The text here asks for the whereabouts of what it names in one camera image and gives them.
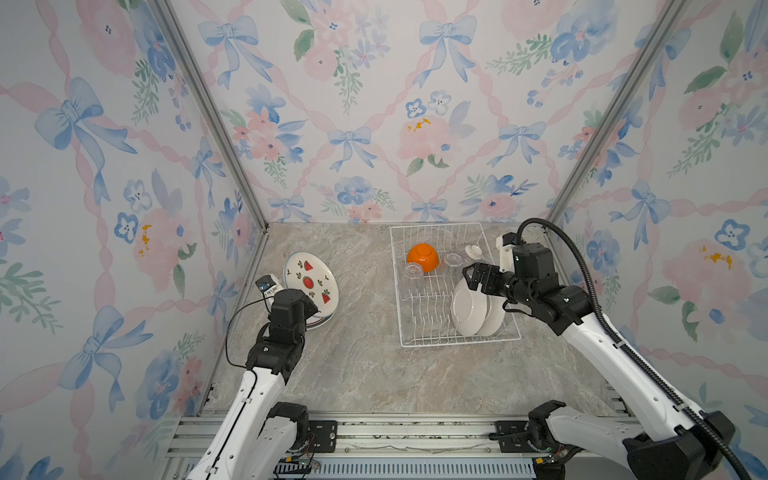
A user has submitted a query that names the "left corner aluminium post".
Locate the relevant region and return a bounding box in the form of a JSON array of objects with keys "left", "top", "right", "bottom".
[{"left": 146, "top": 0, "right": 268, "bottom": 232}]

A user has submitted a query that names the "corner aluminium post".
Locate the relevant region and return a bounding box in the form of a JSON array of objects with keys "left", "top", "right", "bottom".
[
  {"left": 146, "top": 0, "right": 268, "bottom": 232},
  {"left": 542, "top": 0, "right": 691, "bottom": 232}
]

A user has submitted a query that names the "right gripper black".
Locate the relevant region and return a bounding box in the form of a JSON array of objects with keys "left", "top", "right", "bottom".
[{"left": 461, "top": 263, "right": 535, "bottom": 311}]

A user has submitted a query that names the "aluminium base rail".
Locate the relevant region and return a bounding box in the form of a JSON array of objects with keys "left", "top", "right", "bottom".
[{"left": 155, "top": 410, "right": 685, "bottom": 480}]

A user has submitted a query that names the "white wire dish rack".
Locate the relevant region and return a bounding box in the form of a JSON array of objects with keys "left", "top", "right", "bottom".
[{"left": 390, "top": 223, "right": 522, "bottom": 348}]

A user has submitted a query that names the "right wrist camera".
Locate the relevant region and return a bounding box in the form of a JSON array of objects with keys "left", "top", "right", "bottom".
[{"left": 496, "top": 232, "right": 517, "bottom": 272}]

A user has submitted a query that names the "white deep plate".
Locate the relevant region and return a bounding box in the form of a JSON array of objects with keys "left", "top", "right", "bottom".
[{"left": 451, "top": 280, "right": 489, "bottom": 337}]

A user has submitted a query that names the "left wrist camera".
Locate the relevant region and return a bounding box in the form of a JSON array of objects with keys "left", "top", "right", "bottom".
[{"left": 255, "top": 274, "right": 284, "bottom": 297}]

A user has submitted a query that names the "right corner aluminium post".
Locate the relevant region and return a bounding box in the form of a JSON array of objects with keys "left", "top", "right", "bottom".
[{"left": 542, "top": 0, "right": 691, "bottom": 232}]

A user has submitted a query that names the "striped ceramic bowl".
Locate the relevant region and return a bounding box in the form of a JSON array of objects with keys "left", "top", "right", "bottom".
[{"left": 465, "top": 244, "right": 483, "bottom": 262}]

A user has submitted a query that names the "orange bowl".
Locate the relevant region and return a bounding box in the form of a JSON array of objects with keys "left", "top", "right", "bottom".
[{"left": 406, "top": 243, "right": 440, "bottom": 273}]

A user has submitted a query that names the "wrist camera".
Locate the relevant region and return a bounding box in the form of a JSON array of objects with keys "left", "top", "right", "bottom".
[
  {"left": 496, "top": 232, "right": 517, "bottom": 272},
  {"left": 255, "top": 274, "right": 284, "bottom": 297}
]

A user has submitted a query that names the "black corrugated cable conduit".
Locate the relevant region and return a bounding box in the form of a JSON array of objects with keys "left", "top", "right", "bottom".
[{"left": 515, "top": 217, "right": 754, "bottom": 480}]

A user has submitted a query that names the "clear glass cup near bowl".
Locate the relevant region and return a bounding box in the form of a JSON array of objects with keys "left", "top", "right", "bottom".
[{"left": 403, "top": 262, "right": 424, "bottom": 282}]

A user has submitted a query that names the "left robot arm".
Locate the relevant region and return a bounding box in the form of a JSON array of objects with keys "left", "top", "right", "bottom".
[{"left": 187, "top": 289, "right": 317, "bottom": 479}]

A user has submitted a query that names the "clear glass cup back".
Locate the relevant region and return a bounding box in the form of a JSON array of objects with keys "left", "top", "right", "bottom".
[{"left": 442, "top": 252, "right": 466, "bottom": 269}]

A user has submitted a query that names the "white plate green red rim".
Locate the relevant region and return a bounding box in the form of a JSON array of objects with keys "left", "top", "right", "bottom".
[{"left": 306, "top": 312, "right": 334, "bottom": 330}]

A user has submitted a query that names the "white plate strawberry pattern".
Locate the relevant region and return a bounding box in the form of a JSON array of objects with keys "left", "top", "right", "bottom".
[{"left": 283, "top": 252, "right": 340, "bottom": 314}]

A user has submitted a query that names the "white plate rear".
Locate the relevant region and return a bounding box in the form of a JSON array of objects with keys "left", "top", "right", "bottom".
[{"left": 476, "top": 296, "right": 506, "bottom": 337}]

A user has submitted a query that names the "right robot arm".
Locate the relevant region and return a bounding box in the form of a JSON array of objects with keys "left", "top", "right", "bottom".
[{"left": 462, "top": 243, "right": 736, "bottom": 479}]

